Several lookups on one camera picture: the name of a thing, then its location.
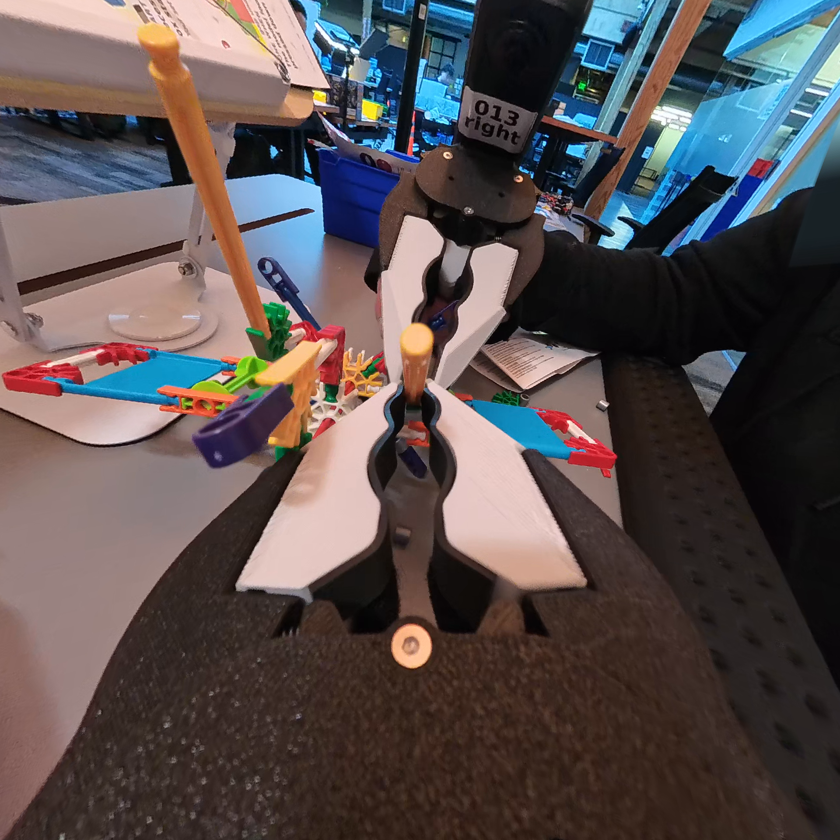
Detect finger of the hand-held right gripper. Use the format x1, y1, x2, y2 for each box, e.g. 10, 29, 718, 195
433, 243, 521, 388
379, 214, 448, 395

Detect yellow plastic rod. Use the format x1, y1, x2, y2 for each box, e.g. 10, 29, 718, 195
399, 323, 437, 403
138, 23, 273, 341

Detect blue plastic bin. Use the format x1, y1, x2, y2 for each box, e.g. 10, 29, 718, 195
317, 147, 421, 250

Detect toy instruction booklet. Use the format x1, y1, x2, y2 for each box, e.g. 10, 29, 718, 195
469, 328, 601, 393

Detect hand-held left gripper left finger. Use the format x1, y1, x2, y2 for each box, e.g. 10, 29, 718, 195
234, 382, 404, 635

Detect black perforated pad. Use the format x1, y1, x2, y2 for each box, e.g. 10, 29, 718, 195
602, 354, 840, 840

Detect clear plastic bag red header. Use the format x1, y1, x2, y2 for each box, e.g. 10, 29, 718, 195
320, 113, 421, 177

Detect colourful construction toy plane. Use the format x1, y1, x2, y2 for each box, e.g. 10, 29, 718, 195
2, 256, 619, 479

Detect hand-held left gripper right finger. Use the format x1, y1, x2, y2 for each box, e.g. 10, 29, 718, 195
423, 382, 589, 634

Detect black office chair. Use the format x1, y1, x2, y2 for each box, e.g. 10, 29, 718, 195
623, 164, 739, 253
570, 146, 626, 245

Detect wooden and white book stand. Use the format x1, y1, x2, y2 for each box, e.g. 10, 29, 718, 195
0, 0, 329, 447

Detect person's right forearm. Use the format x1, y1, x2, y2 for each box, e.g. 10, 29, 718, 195
508, 189, 818, 367

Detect printed instruction sheet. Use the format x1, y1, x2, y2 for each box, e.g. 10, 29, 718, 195
128, 0, 330, 91

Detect black pole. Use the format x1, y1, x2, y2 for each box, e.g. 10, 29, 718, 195
394, 0, 432, 156

